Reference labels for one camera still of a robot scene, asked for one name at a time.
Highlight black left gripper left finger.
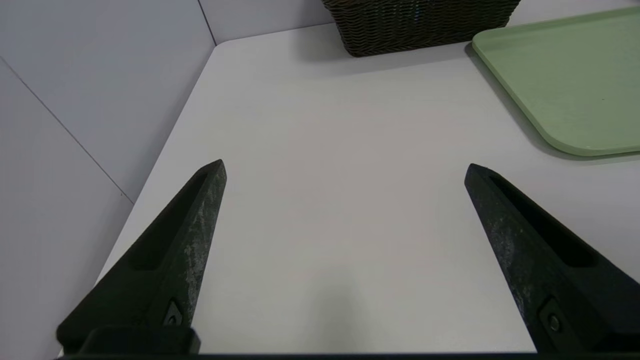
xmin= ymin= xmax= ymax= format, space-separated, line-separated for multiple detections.
xmin=56 ymin=159 xmax=228 ymax=352

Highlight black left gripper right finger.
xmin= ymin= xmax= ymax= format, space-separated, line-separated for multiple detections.
xmin=464 ymin=163 xmax=640 ymax=354

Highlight dark brown wicker basket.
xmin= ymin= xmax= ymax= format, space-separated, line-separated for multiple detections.
xmin=321 ymin=0 xmax=522 ymax=58

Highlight light green plastic tray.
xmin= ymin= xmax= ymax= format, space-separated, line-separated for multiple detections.
xmin=472 ymin=6 xmax=640 ymax=157

